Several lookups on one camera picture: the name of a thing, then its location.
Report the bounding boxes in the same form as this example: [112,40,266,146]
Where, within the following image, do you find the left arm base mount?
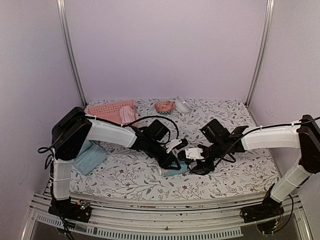
[48,197,92,223]

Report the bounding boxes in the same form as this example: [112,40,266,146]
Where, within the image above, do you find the front aluminium rail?
[21,193,313,240]

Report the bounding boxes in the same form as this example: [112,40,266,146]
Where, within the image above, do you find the plain teal folded towel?
[73,140,107,176]

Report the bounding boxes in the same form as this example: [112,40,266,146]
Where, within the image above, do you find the aluminium frame post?
[56,0,87,107]
[245,0,275,109]

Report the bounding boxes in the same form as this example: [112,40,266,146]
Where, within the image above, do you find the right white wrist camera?
[177,147,205,161]

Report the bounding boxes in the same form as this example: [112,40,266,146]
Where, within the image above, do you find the red patterned bowl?
[154,100,175,115]

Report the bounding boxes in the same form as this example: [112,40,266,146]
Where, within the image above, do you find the pink terry towel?
[119,105,137,124]

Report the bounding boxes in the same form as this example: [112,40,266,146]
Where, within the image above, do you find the left aluminium frame post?
[56,0,87,107]

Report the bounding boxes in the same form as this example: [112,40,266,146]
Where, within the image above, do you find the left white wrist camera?
[165,138,189,153]

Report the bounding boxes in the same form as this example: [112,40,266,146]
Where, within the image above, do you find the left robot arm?
[51,107,181,217]

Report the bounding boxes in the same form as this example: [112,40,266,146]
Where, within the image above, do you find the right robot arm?
[185,115,320,218]

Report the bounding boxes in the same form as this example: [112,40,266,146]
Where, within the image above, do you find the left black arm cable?
[37,114,180,155]

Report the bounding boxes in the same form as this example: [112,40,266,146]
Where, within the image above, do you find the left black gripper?
[146,140,181,171]

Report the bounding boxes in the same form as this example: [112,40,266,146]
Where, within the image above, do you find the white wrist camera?
[177,147,205,161]
[165,138,189,153]

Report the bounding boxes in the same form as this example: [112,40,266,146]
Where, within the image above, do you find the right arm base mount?
[239,189,284,223]

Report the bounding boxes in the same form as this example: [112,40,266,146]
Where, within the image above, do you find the right aluminium frame post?
[245,0,275,109]

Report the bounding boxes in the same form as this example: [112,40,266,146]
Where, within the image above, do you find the blue patterned towel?
[158,161,188,177]

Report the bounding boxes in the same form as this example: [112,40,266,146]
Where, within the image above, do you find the pink plastic basket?
[85,99,139,126]

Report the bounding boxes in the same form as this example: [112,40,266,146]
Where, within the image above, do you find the floral table mat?
[69,99,280,201]

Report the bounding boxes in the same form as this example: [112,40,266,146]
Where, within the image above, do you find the white tipped bowl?
[174,96,192,114]

